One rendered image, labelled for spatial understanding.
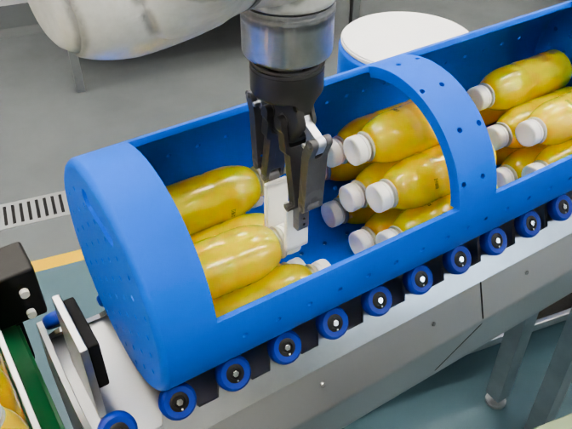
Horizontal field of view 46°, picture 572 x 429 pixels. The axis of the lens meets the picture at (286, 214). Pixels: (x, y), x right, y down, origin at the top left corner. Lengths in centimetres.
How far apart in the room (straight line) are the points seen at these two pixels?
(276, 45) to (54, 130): 266
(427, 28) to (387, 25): 8
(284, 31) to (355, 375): 53
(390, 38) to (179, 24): 100
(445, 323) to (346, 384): 19
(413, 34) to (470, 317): 65
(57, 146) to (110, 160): 239
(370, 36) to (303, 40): 84
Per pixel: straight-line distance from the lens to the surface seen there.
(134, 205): 67
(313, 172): 69
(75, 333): 80
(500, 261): 109
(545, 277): 119
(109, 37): 47
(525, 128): 105
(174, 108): 327
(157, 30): 48
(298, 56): 63
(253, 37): 63
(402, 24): 152
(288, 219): 75
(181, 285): 67
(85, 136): 315
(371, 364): 98
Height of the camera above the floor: 163
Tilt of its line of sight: 39 degrees down
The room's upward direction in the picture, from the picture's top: straight up
